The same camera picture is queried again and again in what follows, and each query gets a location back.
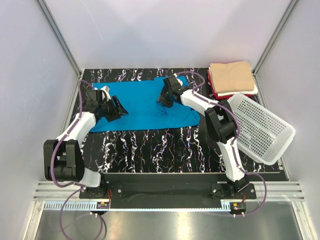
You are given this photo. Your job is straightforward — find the white slotted cable duct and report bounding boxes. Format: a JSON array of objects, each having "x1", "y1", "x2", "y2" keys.
[{"x1": 44, "y1": 199, "x2": 231, "y2": 212}]

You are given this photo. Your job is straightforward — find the aluminium frame rail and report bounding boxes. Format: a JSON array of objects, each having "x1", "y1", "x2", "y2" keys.
[{"x1": 33, "y1": 181, "x2": 305, "y2": 202}]

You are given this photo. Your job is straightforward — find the right aluminium corner post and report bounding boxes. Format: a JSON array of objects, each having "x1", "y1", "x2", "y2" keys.
[{"x1": 251, "y1": 0, "x2": 301, "y2": 76}]

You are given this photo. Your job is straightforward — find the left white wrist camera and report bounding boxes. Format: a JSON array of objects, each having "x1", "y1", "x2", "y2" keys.
[{"x1": 101, "y1": 85, "x2": 111, "y2": 100}]

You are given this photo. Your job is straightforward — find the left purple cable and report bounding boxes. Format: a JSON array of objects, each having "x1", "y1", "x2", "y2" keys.
[{"x1": 49, "y1": 79, "x2": 108, "y2": 239}]

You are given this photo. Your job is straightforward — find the folded beige t shirt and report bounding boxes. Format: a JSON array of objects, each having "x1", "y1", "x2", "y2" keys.
[{"x1": 209, "y1": 61, "x2": 254, "y2": 93}]

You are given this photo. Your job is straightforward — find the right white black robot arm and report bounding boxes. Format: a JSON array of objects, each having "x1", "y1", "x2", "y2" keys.
[{"x1": 157, "y1": 74, "x2": 249, "y2": 199}]

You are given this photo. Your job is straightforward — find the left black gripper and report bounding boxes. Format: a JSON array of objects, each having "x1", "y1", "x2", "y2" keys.
[{"x1": 99, "y1": 95, "x2": 128, "y2": 122}]

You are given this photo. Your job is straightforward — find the left aluminium corner post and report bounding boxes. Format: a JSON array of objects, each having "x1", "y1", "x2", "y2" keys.
[{"x1": 35, "y1": 0, "x2": 82, "y2": 78}]

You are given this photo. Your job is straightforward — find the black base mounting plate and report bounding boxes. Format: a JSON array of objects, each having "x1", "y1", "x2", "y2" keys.
[{"x1": 79, "y1": 173, "x2": 257, "y2": 200}]

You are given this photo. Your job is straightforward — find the white perforated plastic basket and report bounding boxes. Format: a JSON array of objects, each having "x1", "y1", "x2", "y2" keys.
[{"x1": 227, "y1": 93, "x2": 296, "y2": 166}]

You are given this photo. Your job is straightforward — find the blue t shirt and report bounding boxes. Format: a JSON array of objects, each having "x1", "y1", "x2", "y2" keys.
[{"x1": 90, "y1": 77, "x2": 200, "y2": 133}]

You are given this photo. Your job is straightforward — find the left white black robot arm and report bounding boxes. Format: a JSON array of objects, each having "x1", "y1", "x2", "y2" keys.
[{"x1": 43, "y1": 86, "x2": 128, "y2": 198}]

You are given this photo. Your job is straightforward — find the folded red t shirt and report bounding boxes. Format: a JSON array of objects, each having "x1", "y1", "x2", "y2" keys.
[{"x1": 207, "y1": 69, "x2": 258, "y2": 100}]

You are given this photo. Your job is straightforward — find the aluminium corner post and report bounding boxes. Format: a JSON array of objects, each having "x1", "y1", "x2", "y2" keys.
[
  {"x1": 35, "y1": 0, "x2": 82, "y2": 78},
  {"x1": 251, "y1": 0, "x2": 301, "y2": 76}
]

